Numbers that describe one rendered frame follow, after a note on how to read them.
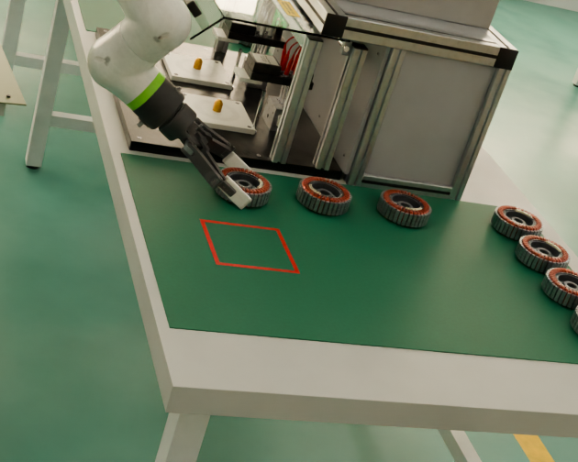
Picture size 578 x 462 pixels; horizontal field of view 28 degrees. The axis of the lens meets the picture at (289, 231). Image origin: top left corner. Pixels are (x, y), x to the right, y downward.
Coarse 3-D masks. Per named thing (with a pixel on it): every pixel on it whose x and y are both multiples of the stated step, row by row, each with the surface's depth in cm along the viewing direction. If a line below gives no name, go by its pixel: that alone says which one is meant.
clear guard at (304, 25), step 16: (208, 0) 233; (224, 0) 233; (240, 0) 236; (256, 0) 239; (272, 0) 243; (288, 0) 246; (192, 16) 231; (208, 16) 227; (224, 16) 224; (240, 16) 226; (256, 16) 229; (272, 16) 232; (288, 16) 235; (304, 16) 239; (192, 32) 226; (304, 32) 230
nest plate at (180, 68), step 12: (168, 60) 276; (180, 60) 278; (192, 60) 280; (204, 60) 282; (216, 60) 285; (168, 72) 272; (180, 72) 271; (192, 72) 273; (204, 72) 275; (216, 72) 278; (204, 84) 271; (216, 84) 272; (228, 84) 273
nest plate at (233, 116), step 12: (192, 96) 260; (204, 96) 262; (192, 108) 254; (204, 108) 256; (228, 108) 260; (240, 108) 262; (204, 120) 250; (216, 120) 252; (228, 120) 254; (240, 120) 256; (240, 132) 253; (252, 132) 253
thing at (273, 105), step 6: (270, 96) 262; (276, 96) 263; (270, 102) 260; (276, 102) 260; (264, 108) 263; (270, 108) 260; (276, 108) 256; (282, 108) 257; (264, 114) 263; (270, 114) 259; (276, 114) 257; (264, 120) 262; (270, 120) 259; (276, 120) 258; (270, 126) 258
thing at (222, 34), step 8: (224, 24) 275; (232, 24) 270; (240, 24) 270; (248, 24) 272; (216, 32) 273; (224, 32) 274; (232, 32) 271; (240, 32) 271; (248, 32) 272; (256, 32) 276; (264, 32) 277; (272, 32) 279; (224, 40) 272; (232, 40) 272; (240, 40) 272; (248, 40) 273; (256, 40) 273; (264, 40) 274; (272, 40) 274; (280, 40) 275; (264, 48) 276; (280, 48) 276
